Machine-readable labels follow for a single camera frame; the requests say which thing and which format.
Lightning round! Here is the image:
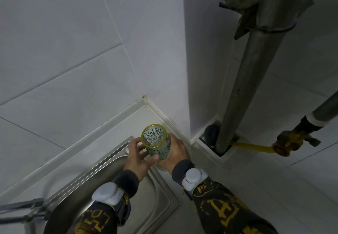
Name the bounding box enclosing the person's left hand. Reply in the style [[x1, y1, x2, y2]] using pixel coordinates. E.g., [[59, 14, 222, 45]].
[[123, 137, 160, 182]]

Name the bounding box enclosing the person's right hand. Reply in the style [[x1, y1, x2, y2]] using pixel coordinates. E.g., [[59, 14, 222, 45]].
[[155, 133, 191, 175]]

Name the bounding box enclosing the patterned glass with yellow rim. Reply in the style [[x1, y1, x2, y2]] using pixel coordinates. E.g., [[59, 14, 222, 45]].
[[140, 124, 171, 161]]

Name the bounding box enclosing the person's right forearm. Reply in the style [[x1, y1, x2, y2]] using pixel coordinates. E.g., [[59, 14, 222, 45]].
[[172, 159, 279, 234]]

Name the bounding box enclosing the person's left forearm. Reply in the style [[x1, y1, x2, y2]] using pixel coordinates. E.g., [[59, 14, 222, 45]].
[[74, 169, 140, 234]]

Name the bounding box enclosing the stainless steel sink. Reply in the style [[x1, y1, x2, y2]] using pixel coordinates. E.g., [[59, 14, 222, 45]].
[[25, 136, 180, 234]]

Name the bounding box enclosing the white right wrist tracker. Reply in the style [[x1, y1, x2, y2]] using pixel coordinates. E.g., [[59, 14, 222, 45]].
[[182, 168, 209, 191]]

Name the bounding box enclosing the white wrist tracker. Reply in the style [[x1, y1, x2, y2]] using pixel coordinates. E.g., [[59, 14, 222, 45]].
[[91, 182, 125, 206], [182, 168, 209, 191]]

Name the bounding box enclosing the white left wrist tracker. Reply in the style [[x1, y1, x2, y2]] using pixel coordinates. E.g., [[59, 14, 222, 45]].
[[91, 182, 125, 206]]

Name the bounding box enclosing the metal faucet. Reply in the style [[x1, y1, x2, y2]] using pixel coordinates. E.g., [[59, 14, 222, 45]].
[[0, 198, 51, 225]]

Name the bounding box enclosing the grey vertical metal pipe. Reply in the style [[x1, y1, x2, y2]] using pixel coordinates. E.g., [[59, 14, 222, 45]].
[[214, 0, 315, 155]]

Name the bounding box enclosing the brass gas valve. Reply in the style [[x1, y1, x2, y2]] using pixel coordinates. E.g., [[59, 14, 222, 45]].
[[273, 130, 321, 158]]

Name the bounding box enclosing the grey angled gas pipe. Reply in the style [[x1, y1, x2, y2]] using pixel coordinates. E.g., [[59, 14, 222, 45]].
[[293, 91, 338, 134]]

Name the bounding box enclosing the yellow gas hose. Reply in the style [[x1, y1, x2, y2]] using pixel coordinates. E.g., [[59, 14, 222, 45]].
[[230, 141, 276, 154]]

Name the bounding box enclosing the metal pipe bracket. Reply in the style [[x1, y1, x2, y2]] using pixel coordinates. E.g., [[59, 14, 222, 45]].
[[219, 0, 317, 41]]

